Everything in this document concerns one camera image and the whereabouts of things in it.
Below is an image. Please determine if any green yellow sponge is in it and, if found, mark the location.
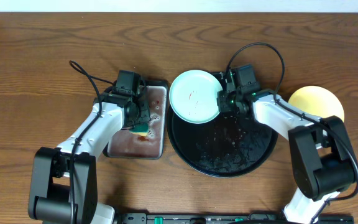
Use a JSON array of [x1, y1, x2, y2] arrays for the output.
[[129, 123, 149, 137]]

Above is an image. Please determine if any light green plate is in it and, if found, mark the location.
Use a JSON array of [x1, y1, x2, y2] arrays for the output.
[[169, 70, 223, 124]]

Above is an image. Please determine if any yellow plate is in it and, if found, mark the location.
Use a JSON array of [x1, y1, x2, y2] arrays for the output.
[[288, 86, 345, 121]]

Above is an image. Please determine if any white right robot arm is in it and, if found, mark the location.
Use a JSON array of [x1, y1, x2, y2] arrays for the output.
[[217, 90, 358, 223]]

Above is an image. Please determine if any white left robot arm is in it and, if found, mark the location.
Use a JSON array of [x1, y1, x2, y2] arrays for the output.
[[28, 93, 150, 223]]

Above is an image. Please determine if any black rectangular water tray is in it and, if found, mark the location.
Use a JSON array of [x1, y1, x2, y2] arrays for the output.
[[103, 80, 168, 159]]

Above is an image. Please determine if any round black tray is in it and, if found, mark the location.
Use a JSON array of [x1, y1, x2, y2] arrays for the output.
[[166, 72, 278, 179]]

